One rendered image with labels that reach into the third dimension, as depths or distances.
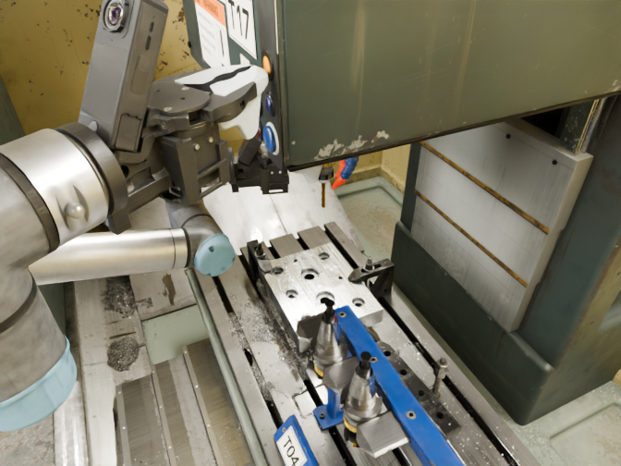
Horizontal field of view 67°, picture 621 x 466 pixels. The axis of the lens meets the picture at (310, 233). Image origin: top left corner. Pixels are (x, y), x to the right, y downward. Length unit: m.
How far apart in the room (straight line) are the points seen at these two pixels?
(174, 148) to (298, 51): 0.16
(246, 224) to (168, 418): 0.85
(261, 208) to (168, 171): 1.54
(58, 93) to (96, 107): 1.46
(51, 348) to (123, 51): 0.22
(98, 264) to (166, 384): 0.68
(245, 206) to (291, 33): 1.51
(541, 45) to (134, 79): 0.48
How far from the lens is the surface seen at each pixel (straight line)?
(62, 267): 0.81
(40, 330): 0.38
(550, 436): 1.57
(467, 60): 0.59
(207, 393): 1.36
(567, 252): 1.17
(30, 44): 1.80
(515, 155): 1.14
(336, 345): 0.79
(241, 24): 0.57
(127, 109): 0.37
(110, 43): 0.39
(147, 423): 1.39
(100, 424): 1.49
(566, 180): 1.06
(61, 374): 0.41
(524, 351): 1.37
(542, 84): 0.70
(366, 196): 2.33
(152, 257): 0.84
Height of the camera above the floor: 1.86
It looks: 38 degrees down
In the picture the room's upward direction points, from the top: straight up
